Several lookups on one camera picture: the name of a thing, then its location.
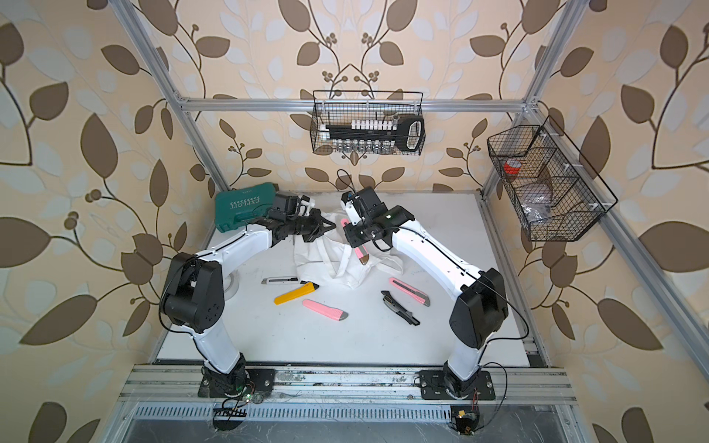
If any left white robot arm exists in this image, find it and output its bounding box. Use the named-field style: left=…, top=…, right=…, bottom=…
left=159, top=209, right=336, bottom=375

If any large yellow utility knife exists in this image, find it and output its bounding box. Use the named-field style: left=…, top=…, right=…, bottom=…
left=273, top=282, right=319, bottom=306

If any black wire basket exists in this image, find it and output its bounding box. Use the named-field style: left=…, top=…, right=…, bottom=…
left=487, top=116, right=619, bottom=242
left=309, top=89, right=427, bottom=155

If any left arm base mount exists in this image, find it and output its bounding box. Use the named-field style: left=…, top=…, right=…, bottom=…
left=198, top=365, right=275, bottom=402

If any aluminium front rail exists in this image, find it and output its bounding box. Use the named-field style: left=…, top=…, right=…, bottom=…
left=119, top=365, right=578, bottom=406

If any right black wire basket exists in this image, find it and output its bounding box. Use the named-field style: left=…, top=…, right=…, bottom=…
left=487, top=116, right=619, bottom=242

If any silver black utility knife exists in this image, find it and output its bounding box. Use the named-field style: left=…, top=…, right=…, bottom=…
left=261, top=276, right=301, bottom=285

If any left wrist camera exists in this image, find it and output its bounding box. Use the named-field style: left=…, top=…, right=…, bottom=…
left=268, top=192, right=315, bottom=222

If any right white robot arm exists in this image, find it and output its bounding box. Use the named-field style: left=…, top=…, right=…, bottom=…
left=342, top=202, right=509, bottom=385

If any black socket bit holder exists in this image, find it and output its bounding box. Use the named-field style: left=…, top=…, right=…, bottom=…
left=310, top=116, right=426, bottom=153

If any white printed tote pouch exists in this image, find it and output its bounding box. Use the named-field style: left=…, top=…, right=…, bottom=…
left=294, top=210, right=404, bottom=289

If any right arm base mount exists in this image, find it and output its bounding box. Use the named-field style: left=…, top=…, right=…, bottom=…
left=415, top=367, right=496, bottom=401

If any green plastic tool case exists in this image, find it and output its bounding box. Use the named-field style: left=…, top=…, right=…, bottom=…
left=214, top=183, right=276, bottom=233

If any clear plastic bag in basket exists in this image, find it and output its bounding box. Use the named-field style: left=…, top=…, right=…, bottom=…
left=518, top=183, right=552, bottom=223

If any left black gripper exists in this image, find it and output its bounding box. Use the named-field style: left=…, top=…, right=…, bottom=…
left=284, top=209, right=336, bottom=241

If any back black wire basket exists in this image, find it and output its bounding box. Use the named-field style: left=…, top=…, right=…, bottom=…
left=309, top=89, right=427, bottom=155

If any red item in basket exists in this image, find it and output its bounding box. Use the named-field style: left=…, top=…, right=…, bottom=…
left=503, top=158, right=523, bottom=176

